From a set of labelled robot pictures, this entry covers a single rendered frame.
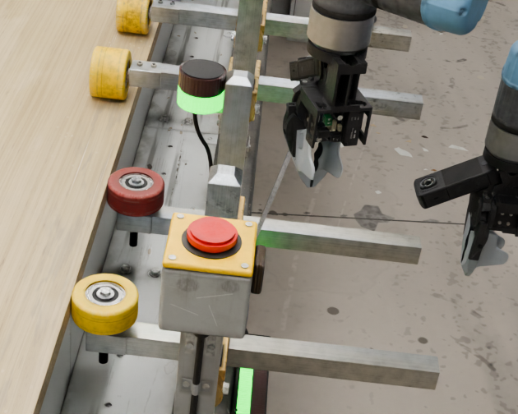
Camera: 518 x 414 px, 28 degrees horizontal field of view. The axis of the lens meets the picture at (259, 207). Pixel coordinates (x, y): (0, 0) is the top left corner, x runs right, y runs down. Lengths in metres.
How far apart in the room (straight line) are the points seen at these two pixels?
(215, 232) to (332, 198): 2.34
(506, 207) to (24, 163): 0.67
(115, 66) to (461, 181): 0.56
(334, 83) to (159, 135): 0.97
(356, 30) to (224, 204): 0.26
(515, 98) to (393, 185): 1.93
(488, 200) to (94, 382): 0.62
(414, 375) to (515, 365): 1.41
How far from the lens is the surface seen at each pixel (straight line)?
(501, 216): 1.46
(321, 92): 1.25
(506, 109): 1.37
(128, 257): 1.78
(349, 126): 1.24
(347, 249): 1.48
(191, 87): 1.29
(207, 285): 0.80
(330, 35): 1.19
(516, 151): 1.39
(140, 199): 1.42
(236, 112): 1.32
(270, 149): 3.34
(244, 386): 1.44
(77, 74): 1.74
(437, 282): 2.89
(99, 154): 1.52
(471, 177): 1.42
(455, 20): 1.12
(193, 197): 1.94
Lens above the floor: 1.70
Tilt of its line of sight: 34 degrees down
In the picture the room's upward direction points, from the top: 7 degrees clockwise
